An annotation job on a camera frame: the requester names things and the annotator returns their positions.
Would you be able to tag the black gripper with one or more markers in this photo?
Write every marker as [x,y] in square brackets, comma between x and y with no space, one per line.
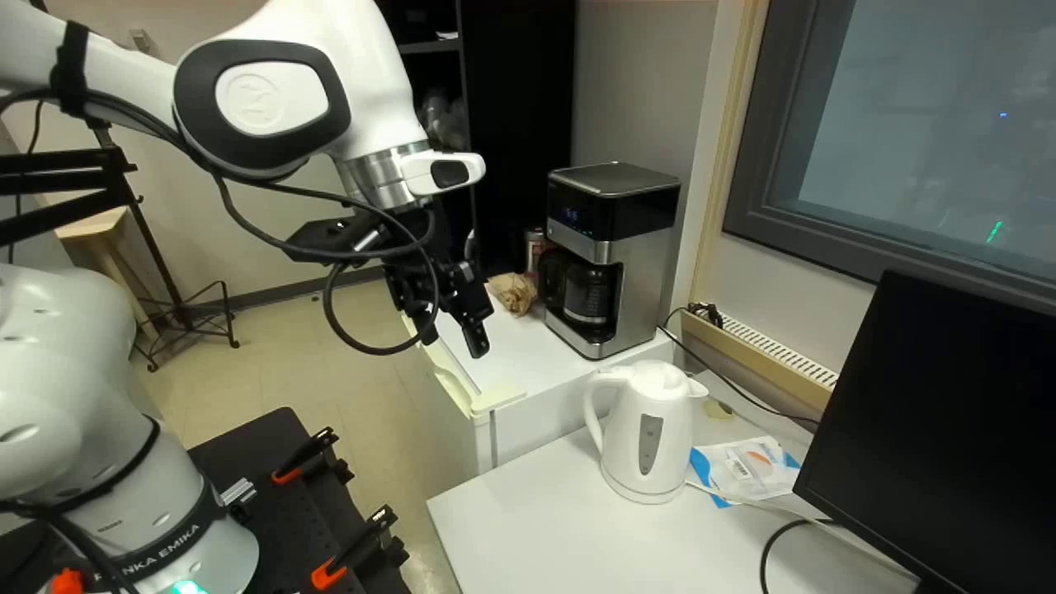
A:
[436,274]

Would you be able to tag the black silver coffeemaker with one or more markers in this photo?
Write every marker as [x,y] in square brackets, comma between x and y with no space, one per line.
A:
[612,257]

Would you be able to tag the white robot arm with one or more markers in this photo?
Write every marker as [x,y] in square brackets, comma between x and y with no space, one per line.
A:
[293,82]

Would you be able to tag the brown crumpled paper ball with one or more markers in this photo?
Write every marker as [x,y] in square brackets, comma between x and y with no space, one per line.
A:
[511,292]

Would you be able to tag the white mini fridge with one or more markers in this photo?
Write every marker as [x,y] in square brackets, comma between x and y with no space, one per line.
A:
[523,394]

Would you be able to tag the black orange clamp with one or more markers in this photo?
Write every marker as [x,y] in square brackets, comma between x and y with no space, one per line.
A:
[347,559]
[303,458]

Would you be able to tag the white electric kettle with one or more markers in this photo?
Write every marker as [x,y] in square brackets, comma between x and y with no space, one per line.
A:
[641,426]

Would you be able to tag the black shelving unit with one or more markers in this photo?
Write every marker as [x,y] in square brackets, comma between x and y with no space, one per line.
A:
[492,76]

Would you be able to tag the white blue plastic packet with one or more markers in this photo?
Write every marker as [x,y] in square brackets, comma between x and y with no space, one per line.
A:
[744,474]

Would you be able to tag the wooden stool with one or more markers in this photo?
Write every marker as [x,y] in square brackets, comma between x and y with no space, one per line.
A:
[92,241]

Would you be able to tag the black tripod stand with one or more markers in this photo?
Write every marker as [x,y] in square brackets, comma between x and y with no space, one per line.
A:
[88,202]

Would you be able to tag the dark framed window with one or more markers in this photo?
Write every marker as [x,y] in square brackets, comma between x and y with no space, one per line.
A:
[906,137]

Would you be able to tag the black computer monitor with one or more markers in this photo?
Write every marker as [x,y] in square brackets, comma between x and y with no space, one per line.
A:
[937,445]

